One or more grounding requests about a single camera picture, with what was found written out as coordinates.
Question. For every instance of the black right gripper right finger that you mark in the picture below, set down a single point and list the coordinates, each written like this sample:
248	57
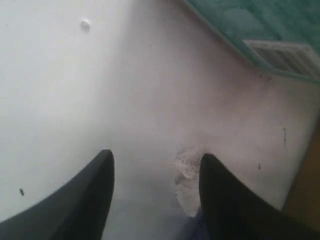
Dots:
233	212

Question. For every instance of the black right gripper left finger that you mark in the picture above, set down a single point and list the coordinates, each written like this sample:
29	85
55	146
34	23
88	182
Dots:
77	211

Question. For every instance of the white candy ball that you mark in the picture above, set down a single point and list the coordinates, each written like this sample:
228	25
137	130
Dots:
187	174

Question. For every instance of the clear jar gold lid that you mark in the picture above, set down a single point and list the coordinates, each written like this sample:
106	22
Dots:
281	37

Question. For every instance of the blue white milk carton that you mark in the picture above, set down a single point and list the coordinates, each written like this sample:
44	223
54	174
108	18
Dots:
195	228

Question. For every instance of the brown paper bag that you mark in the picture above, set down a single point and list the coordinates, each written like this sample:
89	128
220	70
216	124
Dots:
303	200

